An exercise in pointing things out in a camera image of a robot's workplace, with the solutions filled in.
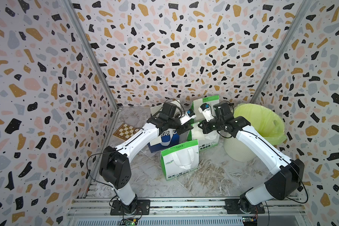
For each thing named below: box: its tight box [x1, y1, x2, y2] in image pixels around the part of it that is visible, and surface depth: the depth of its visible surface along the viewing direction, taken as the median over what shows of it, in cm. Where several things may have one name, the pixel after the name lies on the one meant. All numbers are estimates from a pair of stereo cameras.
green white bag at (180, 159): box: [160, 139, 200, 181], surface depth 72 cm
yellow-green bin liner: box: [233, 103, 288, 146], surface depth 85 cm
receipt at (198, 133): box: [192, 121, 206, 141], surface depth 83 cm
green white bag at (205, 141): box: [186, 121, 220, 152], surface depth 86 cm
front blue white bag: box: [147, 129, 189, 154], surface depth 86 cm
